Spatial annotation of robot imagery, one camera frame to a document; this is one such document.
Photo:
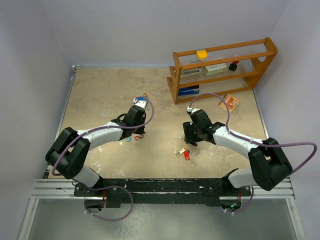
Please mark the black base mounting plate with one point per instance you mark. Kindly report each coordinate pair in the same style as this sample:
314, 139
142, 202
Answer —
211, 192

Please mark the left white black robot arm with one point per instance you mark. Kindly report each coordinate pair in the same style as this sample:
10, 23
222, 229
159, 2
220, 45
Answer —
68, 153

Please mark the aluminium rail frame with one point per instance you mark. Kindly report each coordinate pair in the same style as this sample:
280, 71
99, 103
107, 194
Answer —
123, 140

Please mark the white box on shelf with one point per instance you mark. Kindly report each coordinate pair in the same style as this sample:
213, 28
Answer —
215, 69

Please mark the key with yellow tag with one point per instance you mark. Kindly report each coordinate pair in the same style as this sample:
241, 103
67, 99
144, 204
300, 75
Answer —
179, 152

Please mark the red black bottle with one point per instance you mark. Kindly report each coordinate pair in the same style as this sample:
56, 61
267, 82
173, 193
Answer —
233, 66

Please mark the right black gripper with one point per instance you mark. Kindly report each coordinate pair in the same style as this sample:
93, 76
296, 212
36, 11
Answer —
189, 137

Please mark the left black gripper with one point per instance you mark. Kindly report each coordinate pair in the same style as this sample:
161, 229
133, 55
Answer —
140, 131

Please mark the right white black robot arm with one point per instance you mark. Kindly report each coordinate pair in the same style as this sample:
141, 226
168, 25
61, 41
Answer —
268, 165

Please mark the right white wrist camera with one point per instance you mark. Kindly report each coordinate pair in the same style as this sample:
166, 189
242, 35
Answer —
191, 110

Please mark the yellow cap container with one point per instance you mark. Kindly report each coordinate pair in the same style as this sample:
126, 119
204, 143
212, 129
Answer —
201, 54

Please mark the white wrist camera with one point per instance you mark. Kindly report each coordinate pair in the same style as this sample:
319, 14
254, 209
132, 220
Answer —
141, 101
191, 110

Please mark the wooden shelf rack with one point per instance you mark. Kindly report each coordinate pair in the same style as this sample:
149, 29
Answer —
254, 59

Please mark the blue handled tool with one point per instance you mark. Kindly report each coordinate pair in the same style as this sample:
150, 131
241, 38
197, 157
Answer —
187, 91

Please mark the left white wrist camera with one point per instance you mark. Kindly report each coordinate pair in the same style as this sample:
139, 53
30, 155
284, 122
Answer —
141, 101

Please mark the key with red tag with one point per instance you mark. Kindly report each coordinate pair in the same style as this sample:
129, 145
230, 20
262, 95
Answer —
187, 156

